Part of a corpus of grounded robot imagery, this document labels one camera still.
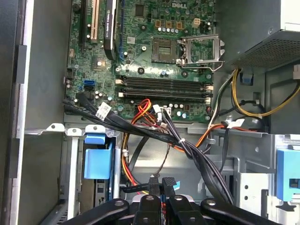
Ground metal drive cage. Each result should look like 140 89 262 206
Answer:
196 132 300 213

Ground small blue case clip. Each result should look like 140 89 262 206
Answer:
242 73 255 84

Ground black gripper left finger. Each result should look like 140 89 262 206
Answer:
60 177 162 225

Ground black RAM slot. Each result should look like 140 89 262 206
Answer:
116 86 214 93
116 81 214 87
116 75 214 82
116 91 214 99

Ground black Nvidia graphics card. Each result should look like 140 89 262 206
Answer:
102 0 118 61

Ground black data wire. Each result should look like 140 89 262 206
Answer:
119 135 150 194

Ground white expansion slot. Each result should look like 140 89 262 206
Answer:
90 0 99 43

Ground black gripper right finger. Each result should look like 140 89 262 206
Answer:
162 177 282 225

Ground thin wire locking lever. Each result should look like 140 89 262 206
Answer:
180 60 225 71

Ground red orange yellow power wire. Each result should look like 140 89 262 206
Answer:
120 98 163 195

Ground black expansion slot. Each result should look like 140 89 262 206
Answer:
79 0 88 49

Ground black wire bundle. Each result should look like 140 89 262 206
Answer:
62 92 235 206

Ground orange and red wire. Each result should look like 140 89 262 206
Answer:
173 123 259 150

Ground white barcode wire label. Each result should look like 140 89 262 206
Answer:
95 101 112 121

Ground green Dell motherboard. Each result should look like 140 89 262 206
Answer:
62 0 216 124

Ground grey metal PC case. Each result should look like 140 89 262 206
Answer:
0 0 300 225

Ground grey meshed power supply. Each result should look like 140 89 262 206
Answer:
214 0 300 70

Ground hard disk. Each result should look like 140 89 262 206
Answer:
81 133 118 207

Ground thin black wire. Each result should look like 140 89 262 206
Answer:
233 99 268 119

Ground CPU socket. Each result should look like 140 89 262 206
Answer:
151 37 179 63

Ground white wire tag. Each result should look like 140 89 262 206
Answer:
226 119 245 129

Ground white grey black supply wires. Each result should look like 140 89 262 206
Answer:
207 70 239 128

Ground metal disk bay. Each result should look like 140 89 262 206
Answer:
46 121 123 213

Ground metal socket cover frame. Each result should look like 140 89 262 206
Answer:
180 34 225 65

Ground small silver chipset chip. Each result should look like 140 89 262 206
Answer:
92 56 106 71

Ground yellow supply wires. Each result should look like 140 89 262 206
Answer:
231 67 300 118

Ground blue plastic drive latch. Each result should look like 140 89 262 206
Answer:
276 144 300 204

